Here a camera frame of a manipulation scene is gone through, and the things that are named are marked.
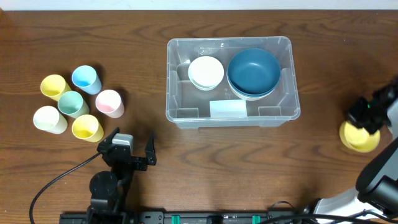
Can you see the yellow plastic cup lower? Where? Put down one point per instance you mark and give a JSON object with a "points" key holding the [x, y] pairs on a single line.
{"points": [[87, 128]]}

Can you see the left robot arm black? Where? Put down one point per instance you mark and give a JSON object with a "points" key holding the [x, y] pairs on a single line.
{"points": [[109, 189]]}

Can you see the dark blue bowl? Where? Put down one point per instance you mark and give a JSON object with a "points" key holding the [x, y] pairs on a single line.
{"points": [[249, 95], [254, 71]]}

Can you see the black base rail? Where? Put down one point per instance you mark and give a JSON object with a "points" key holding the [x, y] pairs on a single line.
{"points": [[160, 217]]}

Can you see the pink plastic cup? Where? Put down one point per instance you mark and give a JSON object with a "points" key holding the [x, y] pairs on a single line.
{"points": [[109, 102]]}

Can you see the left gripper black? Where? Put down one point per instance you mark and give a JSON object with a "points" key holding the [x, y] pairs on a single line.
{"points": [[130, 160]]}

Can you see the white small bowl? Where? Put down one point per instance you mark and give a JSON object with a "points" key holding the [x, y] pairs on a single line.
{"points": [[206, 73]]}

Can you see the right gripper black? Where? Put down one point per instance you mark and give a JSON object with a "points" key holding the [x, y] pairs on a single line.
{"points": [[364, 116]]}

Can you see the clear plastic storage bin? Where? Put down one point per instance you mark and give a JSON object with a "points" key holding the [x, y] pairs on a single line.
{"points": [[189, 108]]}

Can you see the light blue plastic cup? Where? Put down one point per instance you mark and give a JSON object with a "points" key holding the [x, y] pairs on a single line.
{"points": [[86, 78]]}

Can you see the white plastic cup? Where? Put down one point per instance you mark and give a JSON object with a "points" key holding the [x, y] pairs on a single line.
{"points": [[49, 119]]}

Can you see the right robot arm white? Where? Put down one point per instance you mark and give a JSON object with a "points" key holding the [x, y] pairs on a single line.
{"points": [[375, 192]]}

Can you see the yellow small bowl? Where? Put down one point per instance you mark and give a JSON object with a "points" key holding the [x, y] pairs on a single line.
{"points": [[358, 139]]}

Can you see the yellow plastic cup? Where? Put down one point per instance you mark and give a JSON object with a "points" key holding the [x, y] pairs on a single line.
{"points": [[87, 128], [54, 86]]}

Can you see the yellow plastic cup upper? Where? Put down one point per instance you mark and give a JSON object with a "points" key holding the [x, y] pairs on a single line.
{"points": [[54, 86]]}

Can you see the beige large bowl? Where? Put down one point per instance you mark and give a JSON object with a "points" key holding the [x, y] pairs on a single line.
{"points": [[247, 97]]}

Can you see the green plastic cup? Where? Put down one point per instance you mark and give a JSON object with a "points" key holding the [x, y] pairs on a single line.
{"points": [[72, 104]]}

